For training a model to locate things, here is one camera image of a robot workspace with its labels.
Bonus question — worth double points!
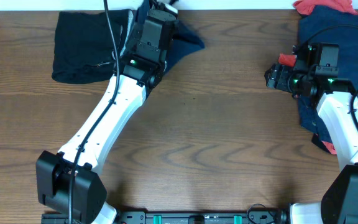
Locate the black folded shorts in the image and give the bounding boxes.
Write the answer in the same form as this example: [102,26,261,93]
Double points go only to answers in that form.
[52,9,135,84]

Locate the navy shorts in pile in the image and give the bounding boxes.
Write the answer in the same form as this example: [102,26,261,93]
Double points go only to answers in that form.
[298,6,358,143]

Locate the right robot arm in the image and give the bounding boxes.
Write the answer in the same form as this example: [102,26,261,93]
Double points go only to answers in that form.
[264,43,358,223]

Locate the navy blue shorts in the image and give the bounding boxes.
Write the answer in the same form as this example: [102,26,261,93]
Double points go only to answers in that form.
[134,0,206,75]

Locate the red garment in pile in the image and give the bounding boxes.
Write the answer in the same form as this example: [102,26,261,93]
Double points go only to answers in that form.
[278,0,358,156]

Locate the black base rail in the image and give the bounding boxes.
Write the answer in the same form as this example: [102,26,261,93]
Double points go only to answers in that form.
[41,210,288,224]

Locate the black white garment under pile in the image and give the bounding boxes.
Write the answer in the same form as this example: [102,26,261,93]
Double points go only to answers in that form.
[311,134,332,153]

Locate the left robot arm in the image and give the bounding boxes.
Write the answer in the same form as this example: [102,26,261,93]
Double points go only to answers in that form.
[35,7,178,223]

